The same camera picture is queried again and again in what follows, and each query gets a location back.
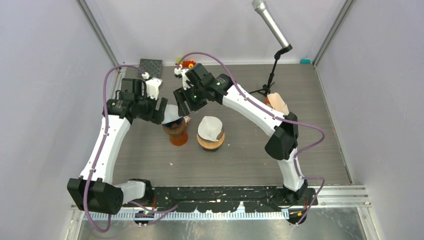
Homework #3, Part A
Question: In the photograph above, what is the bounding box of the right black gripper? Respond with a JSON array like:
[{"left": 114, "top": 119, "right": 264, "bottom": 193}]
[{"left": 172, "top": 84, "right": 207, "bottom": 118}]

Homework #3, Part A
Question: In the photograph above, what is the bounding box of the dark wooden dripper ring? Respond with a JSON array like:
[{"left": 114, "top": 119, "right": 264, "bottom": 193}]
[{"left": 161, "top": 120, "right": 190, "bottom": 136}]

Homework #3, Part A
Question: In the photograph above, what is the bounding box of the white paper coffee filter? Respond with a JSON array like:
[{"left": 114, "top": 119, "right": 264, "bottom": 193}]
[{"left": 197, "top": 116, "right": 223, "bottom": 143}]

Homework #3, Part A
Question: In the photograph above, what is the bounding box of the amber glass carafe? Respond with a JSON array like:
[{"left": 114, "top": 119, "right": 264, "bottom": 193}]
[{"left": 169, "top": 132, "right": 188, "bottom": 147}]

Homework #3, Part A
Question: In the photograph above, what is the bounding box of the clear smoky glass dripper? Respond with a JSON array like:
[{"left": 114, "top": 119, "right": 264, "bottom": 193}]
[{"left": 216, "top": 127, "right": 225, "bottom": 142}]

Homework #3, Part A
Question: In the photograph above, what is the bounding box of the light wooden dripper ring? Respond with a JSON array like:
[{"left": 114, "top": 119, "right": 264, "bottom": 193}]
[{"left": 196, "top": 132, "right": 226, "bottom": 152}]

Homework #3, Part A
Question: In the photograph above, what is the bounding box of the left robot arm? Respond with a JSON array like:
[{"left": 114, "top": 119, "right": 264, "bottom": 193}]
[{"left": 67, "top": 77, "right": 168, "bottom": 215}]

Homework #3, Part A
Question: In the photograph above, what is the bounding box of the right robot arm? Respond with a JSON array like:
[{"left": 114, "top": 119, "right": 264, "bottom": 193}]
[{"left": 173, "top": 63, "right": 308, "bottom": 205}]

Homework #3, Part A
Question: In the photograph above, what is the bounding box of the orange coffee filter box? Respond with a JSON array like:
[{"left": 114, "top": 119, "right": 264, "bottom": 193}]
[{"left": 265, "top": 92, "right": 290, "bottom": 116}]

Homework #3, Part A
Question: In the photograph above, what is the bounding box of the colourful toy train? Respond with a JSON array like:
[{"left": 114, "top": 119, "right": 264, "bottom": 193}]
[{"left": 175, "top": 58, "right": 197, "bottom": 69}]

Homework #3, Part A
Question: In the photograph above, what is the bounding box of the dark grey building plate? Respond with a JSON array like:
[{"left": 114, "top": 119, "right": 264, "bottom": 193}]
[{"left": 139, "top": 58, "right": 163, "bottom": 78}]

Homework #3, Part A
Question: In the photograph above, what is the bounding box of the black microphone tripod stand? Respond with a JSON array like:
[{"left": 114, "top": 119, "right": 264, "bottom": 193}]
[{"left": 249, "top": 48, "right": 287, "bottom": 97}]

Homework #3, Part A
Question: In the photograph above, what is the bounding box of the teal block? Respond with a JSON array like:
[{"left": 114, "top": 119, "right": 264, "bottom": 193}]
[{"left": 300, "top": 58, "right": 311, "bottom": 64}]

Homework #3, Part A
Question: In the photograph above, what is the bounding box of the silver microphone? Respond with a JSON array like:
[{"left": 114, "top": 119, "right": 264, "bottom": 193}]
[{"left": 252, "top": 0, "right": 293, "bottom": 54}]

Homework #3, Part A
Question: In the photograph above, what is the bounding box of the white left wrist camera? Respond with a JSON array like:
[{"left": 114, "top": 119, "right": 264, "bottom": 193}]
[{"left": 141, "top": 72, "right": 163, "bottom": 100}]

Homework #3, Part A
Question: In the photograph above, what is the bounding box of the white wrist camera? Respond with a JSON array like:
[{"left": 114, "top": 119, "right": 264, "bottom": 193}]
[
  {"left": 141, "top": 72, "right": 163, "bottom": 100},
  {"left": 174, "top": 67, "right": 192, "bottom": 90}
]

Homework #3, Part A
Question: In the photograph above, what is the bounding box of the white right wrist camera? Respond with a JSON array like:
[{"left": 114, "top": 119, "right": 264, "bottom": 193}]
[{"left": 174, "top": 67, "right": 192, "bottom": 90}]

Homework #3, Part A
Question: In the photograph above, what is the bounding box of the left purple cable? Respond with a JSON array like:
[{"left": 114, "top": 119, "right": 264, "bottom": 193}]
[{"left": 82, "top": 64, "right": 180, "bottom": 233}]

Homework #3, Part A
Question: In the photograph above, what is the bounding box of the purple cable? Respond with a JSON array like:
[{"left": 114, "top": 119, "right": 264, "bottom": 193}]
[
  {"left": 176, "top": 51, "right": 327, "bottom": 226},
  {"left": 82, "top": 64, "right": 180, "bottom": 233}
]

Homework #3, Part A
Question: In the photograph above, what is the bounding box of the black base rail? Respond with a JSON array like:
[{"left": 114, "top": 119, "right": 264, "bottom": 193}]
[{"left": 124, "top": 185, "right": 318, "bottom": 224}]

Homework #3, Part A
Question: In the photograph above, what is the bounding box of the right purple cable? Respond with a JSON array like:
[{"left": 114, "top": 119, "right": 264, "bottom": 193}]
[{"left": 176, "top": 51, "right": 327, "bottom": 226}]

